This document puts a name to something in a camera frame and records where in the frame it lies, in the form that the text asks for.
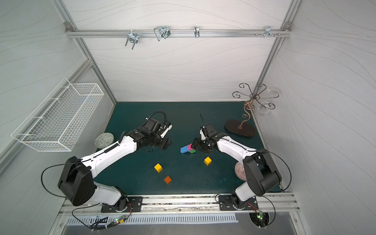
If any yellow lego brick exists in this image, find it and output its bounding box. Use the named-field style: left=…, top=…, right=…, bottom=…
left=204, top=157, right=212, bottom=166
left=154, top=164, right=163, bottom=173

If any blue lego brick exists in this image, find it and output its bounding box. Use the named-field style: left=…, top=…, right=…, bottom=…
left=180, top=145, right=190, bottom=154

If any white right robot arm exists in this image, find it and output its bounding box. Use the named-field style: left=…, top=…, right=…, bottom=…
left=192, top=123, right=282, bottom=202

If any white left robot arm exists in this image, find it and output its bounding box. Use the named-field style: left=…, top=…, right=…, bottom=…
left=58, top=124, right=172, bottom=212

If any orange lego brick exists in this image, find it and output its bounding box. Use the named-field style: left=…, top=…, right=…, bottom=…
left=164, top=176, right=172, bottom=184

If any dark oval stand base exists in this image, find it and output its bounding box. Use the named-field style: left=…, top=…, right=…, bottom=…
left=225, top=119, right=256, bottom=137

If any green mat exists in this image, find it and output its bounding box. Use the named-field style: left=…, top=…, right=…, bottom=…
left=77, top=101, right=282, bottom=196

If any pink patterned round bowl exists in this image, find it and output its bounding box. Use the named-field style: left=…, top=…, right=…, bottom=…
left=235, top=162, right=246, bottom=181

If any green patterned round bowl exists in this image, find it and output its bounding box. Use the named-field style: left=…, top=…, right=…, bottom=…
left=94, top=132, right=114, bottom=149

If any copper curled hook stand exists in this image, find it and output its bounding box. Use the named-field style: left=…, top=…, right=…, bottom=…
left=232, top=83, right=280, bottom=123

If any metal U-bolt clamp left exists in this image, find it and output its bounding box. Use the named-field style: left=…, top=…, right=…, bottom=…
left=125, top=31, right=139, bottom=50

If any metal u-bolt clamp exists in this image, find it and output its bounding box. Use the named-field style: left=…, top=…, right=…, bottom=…
left=153, top=26, right=171, bottom=41
left=125, top=31, right=139, bottom=50

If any metal U-bolt clamp middle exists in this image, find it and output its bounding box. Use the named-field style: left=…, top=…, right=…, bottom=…
left=153, top=26, right=171, bottom=41

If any metal clamp right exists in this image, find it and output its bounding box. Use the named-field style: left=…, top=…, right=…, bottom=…
left=255, top=26, right=281, bottom=38

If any aluminium top crossbar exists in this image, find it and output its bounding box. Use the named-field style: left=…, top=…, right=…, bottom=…
left=66, top=28, right=292, bottom=38

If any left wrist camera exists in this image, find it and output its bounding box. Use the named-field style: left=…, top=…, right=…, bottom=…
left=144, top=118, right=172, bottom=138

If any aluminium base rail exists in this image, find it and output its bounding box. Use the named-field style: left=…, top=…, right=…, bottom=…
left=58, top=193, right=301, bottom=216

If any white slotted cable duct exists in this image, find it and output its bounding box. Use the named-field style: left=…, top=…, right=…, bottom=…
left=66, top=213, right=238, bottom=226

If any white wire basket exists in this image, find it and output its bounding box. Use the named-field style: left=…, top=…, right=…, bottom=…
left=11, top=78, right=104, bottom=152

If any small metal bracket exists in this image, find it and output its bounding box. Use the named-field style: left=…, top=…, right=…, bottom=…
left=193, top=26, right=200, bottom=38

